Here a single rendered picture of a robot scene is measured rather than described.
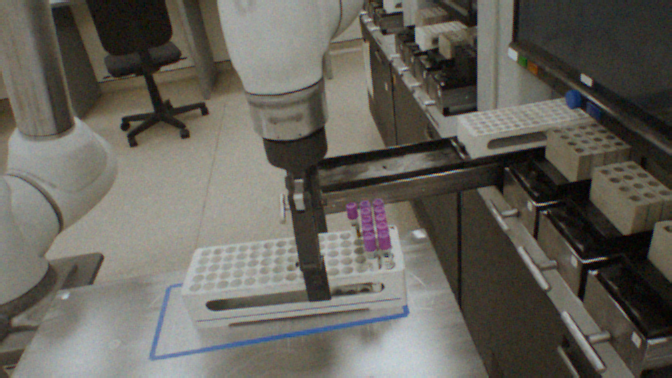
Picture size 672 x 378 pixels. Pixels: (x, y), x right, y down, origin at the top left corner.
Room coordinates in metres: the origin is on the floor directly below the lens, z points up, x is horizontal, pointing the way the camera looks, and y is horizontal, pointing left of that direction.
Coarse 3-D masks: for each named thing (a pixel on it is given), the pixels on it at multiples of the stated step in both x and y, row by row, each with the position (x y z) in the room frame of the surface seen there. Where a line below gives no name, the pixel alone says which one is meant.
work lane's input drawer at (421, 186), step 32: (320, 160) 0.95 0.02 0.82; (352, 160) 0.95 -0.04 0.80; (384, 160) 0.93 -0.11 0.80; (416, 160) 0.91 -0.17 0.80; (448, 160) 0.89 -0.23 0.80; (480, 160) 0.85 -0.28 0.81; (512, 160) 0.85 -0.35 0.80; (352, 192) 0.83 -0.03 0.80; (384, 192) 0.84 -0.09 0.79; (416, 192) 0.84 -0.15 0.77; (448, 192) 0.84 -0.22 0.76
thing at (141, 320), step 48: (96, 288) 0.64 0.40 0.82; (144, 288) 0.62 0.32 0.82; (432, 288) 0.52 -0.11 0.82; (48, 336) 0.54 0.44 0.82; (96, 336) 0.53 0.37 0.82; (144, 336) 0.52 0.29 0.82; (192, 336) 0.50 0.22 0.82; (240, 336) 0.49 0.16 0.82; (288, 336) 0.48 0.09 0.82; (336, 336) 0.46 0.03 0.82; (384, 336) 0.45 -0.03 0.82; (432, 336) 0.44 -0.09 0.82
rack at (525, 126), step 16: (480, 112) 0.96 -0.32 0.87; (496, 112) 0.95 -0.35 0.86; (512, 112) 0.94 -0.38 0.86; (528, 112) 0.92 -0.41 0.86; (544, 112) 0.92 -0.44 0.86; (560, 112) 0.90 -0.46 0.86; (576, 112) 0.90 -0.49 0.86; (464, 128) 0.91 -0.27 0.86; (480, 128) 0.89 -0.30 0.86; (496, 128) 0.88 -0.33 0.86; (512, 128) 0.87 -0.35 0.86; (528, 128) 0.86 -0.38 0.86; (544, 128) 0.86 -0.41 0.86; (480, 144) 0.86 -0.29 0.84; (496, 144) 0.92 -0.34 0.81; (512, 144) 0.91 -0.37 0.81; (528, 144) 0.86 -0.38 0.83; (544, 144) 0.86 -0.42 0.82
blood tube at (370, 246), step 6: (366, 234) 0.51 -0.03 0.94; (372, 234) 0.51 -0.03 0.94; (366, 240) 0.50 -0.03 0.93; (372, 240) 0.50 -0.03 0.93; (366, 246) 0.50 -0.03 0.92; (372, 246) 0.50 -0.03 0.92; (372, 252) 0.50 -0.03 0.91; (372, 258) 0.50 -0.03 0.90; (372, 264) 0.50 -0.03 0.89; (372, 270) 0.50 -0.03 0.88; (378, 270) 0.51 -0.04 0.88; (372, 282) 0.51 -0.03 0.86; (378, 282) 0.51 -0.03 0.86; (378, 288) 0.51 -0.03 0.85
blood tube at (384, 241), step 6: (378, 234) 0.51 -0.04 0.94; (384, 234) 0.51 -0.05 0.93; (378, 240) 0.51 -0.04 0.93; (384, 240) 0.50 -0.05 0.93; (390, 240) 0.51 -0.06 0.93; (384, 246) 0.50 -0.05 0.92; (390, 246) 0.50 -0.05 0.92; (384, 252) 0.50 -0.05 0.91; (390, 252) 0.50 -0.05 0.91; (384, 258) 0.50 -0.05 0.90; (390, 258) 0.50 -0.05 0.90; (384, 264) 0.51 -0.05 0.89; (390, 264) 0.50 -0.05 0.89
